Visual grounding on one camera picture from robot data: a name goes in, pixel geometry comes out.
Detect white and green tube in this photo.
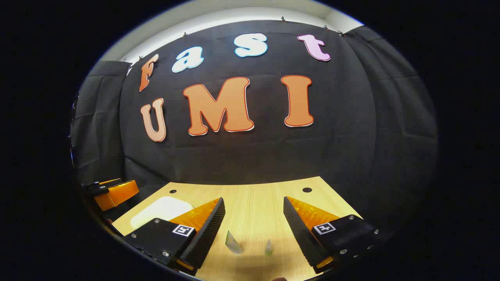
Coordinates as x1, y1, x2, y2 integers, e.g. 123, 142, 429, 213
225, 230, 245, 255

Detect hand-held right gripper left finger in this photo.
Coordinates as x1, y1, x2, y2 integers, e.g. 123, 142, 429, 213
124, 197, 226, 274

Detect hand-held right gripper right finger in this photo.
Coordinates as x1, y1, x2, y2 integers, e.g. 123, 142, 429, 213
283, 196, 387, 270

